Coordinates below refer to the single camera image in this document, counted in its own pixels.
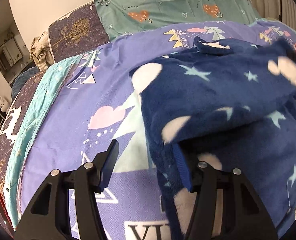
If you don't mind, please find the beige knitted cloth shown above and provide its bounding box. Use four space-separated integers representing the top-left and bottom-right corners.
30 31 54 72

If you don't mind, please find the green heart-print sheet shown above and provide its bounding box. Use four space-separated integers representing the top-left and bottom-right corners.
94 0 260 40

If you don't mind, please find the turquoise quilt edge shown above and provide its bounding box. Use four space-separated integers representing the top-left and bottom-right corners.
3 55 82 228

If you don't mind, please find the dark purple tree-print pillow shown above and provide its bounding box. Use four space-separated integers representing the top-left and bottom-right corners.
48 1 109 62

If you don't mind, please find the navy fleece star garment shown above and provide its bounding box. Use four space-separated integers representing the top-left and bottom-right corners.
130 37 296 239

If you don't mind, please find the purple printed blanket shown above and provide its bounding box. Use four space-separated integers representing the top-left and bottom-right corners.
4 18 296 239

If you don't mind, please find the dark purple deer-print bedding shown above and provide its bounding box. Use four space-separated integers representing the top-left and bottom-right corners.
0 71 45 235

